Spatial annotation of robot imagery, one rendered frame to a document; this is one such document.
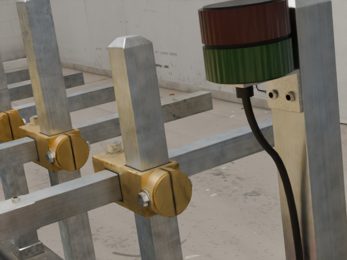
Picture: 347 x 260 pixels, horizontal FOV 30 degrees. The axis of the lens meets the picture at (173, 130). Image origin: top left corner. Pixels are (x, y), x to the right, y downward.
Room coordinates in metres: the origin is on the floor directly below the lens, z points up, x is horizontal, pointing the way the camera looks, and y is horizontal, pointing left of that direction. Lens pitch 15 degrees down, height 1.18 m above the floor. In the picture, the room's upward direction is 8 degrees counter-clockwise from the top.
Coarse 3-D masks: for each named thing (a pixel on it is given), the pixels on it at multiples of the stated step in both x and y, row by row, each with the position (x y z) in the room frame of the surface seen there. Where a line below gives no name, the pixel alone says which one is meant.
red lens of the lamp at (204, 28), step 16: (288, 0) 0.43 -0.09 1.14; (208, 16) 0.42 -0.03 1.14; (224, 16) 0.41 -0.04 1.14; (240, 16) 0.41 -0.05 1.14; (256, 16) 0.41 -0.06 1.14; (272, 16) 0.41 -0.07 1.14; (288, 16) 0.42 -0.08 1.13; (208, 32) 0.42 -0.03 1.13; (224, 32) 0.41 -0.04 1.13; (240, 32) 0.41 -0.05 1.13; (256, 32) 0.41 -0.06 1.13; (272, 32) 0.41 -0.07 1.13; (288, 32) 0.42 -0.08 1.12
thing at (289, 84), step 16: (240, 0) 0.45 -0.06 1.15; (256, 0) 0.43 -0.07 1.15; (272, 0) 0.41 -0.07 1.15; (224, 48) 0.41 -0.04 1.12; (272, 80) 0.46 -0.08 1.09; (288, 80) 0.44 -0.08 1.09; (240, 96) 0.43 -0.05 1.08; (272, 96) 0.45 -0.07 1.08; (288, 96) 0.44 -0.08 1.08; (256, 128) 0.43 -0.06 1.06; (288, 176) 0.44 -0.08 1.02; (288, 192) 0.44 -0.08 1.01
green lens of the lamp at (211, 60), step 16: (208, 48) 0.43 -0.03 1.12; (240, 48) 0.41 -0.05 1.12; (256, 48) 0.41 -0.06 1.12; (272, 48) 0.41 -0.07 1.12; (288, 48) 0.42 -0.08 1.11; (208, 64) 0.42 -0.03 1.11; (224, 64) 0.41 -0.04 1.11; (240, 64) 0.41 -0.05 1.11; (256, 64) 0.41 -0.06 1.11; (272, 64) 0.41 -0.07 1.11; (288, 64) 0.42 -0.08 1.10; (208, 80) 0.43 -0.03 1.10; (224, 80) 0.41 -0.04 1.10; (240, 80) 0.41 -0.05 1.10; (256, 80) 0.41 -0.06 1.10
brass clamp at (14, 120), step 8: (0, 112) 1.08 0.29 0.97; (8, 112) 1.07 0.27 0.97; (16, 112) 1.09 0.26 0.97; (0, 120) 1.05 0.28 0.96; (8, 120) 1.06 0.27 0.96; (16, 120) 1.07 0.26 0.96; (24, 120) 1.09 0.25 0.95; (0, 128) 1.05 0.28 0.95; (8, 128) 1.06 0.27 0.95; (16, 128) 1.07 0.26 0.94; (0, 136) 1.05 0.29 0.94; (8, 136) 1.06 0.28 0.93; (16, 136) 1.07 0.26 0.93
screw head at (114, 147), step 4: (108, 144) 0.73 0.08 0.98; (112, 144) 0.73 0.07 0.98; (116, 144) 0.73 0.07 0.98; (120, 144) 0.74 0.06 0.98; (108, 148) 0.73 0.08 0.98; (112, 148) 0.73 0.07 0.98; (116, 148) 0.73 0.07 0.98; (120, 148) 0.73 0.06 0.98; (108, 152) 0.73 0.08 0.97; (112, 152) 0.73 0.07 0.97; (116, 152) 0.73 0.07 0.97; (120, 152) 0.73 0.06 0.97
